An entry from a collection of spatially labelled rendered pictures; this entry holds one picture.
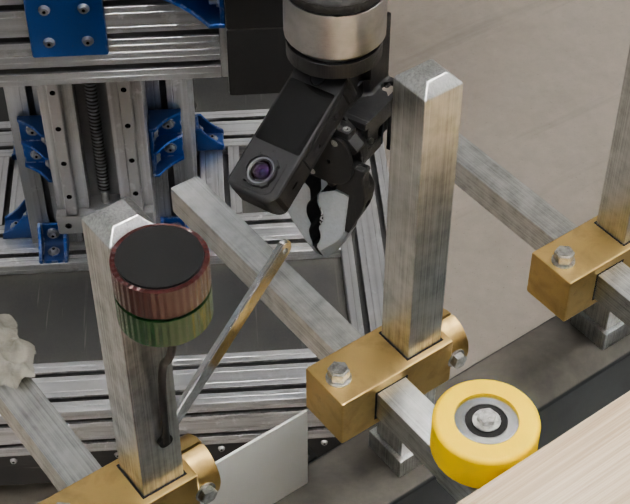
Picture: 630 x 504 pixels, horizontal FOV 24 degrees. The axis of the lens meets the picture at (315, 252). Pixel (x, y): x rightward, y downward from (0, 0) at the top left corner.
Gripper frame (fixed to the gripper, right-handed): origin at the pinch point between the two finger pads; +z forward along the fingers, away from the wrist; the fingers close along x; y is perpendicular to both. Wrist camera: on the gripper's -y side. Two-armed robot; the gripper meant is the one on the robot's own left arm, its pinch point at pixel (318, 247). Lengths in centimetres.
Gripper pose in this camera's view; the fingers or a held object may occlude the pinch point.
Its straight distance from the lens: 118.9
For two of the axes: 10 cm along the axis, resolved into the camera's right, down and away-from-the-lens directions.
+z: 0.0, 7.1, 7.0
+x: -8.4, -3.9, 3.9
